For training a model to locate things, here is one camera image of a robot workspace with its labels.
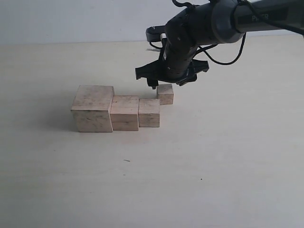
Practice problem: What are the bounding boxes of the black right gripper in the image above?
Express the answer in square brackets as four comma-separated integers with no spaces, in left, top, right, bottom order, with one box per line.
[135,38,209,90]

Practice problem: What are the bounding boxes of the smallest wooden cube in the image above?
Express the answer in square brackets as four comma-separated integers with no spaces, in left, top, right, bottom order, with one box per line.
[157,84,174,105]

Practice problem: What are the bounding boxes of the third largest wooden cube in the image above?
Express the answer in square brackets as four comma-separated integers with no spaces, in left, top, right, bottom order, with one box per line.
[138,99,160,128]

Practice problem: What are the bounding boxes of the second largest wooden cube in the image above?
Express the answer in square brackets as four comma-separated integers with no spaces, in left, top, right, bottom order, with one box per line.
[110,95,139,131]

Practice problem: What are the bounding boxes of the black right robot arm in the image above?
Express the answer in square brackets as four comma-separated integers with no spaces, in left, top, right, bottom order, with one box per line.
[135,0,304,89]

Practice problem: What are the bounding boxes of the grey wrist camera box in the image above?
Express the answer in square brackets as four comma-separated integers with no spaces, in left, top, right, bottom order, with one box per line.
[145,25,165,43]

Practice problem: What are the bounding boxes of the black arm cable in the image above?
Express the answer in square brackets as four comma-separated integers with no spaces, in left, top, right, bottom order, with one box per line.
[196,33,247,66]

